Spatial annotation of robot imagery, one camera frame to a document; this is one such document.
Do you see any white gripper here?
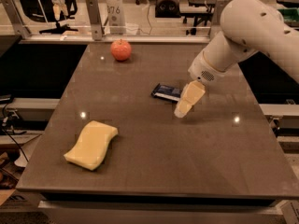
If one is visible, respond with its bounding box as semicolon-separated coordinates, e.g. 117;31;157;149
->
174;50;224;118

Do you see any blue rxbar wrapper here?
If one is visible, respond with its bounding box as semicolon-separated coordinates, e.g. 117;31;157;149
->
151;84;182;103

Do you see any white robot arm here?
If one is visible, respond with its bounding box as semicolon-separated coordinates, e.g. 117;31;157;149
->
175;0;299;118

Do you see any yellow sponge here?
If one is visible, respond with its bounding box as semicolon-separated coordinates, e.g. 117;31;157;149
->
64;120;118;171

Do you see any red apple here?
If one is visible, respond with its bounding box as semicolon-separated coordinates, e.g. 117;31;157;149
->
110;39;132;62

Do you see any white numbered pillar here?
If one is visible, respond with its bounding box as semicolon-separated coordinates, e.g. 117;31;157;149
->
106;0;126;35

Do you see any green plastic bin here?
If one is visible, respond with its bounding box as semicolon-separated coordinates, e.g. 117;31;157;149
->
279;8;299;27

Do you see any right metal bracket post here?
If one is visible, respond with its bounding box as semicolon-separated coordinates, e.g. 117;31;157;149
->
209;0;229;39

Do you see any metal bracket post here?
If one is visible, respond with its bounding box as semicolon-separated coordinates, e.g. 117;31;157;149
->
209;0;229;39
86;0;104;41

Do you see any left metal bracket post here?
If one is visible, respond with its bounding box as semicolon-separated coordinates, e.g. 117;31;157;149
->
86;0;104;41

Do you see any far left metal post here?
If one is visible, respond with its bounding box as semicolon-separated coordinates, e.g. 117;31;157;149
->
0;0;31;39

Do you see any black cable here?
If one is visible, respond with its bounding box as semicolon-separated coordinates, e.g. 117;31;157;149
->
1;103;30;164

